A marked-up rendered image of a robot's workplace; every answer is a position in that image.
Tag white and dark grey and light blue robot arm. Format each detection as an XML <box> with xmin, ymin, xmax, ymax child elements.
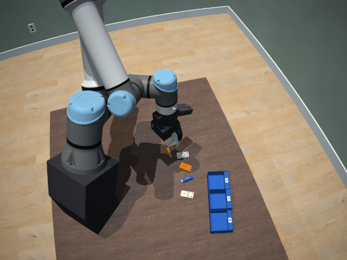
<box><xmin>59</xmin><ymin>0</ymin><xmax>193</xmax><ymax>175</ymax></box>

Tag blue rack of three bins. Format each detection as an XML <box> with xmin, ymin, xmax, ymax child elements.
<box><xmin>207</xmin><ymin>171</ymin><xmax>233</xmax><ymax>234</ymax></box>

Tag white domino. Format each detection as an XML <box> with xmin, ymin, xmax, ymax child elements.
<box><xmin>181</xmin><ymin>190</ymin><xmax>194</xmax><ymax>199</ymax></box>
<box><xmin>177</xmin><ymin>152</ymin><xmax>189</xmax><ymax>159</ymax></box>

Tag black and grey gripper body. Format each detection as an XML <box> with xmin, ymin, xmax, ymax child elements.
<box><xmin>151</xmin><ymin>110</ymin><xmax>181</xmax><ymax>141</ymax></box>

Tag orange nine-volt battery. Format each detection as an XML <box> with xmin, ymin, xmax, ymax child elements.
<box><xmin>179</xmin><ymin>162</ymin><xmax>192</xmax><ymax>173</ymax></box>

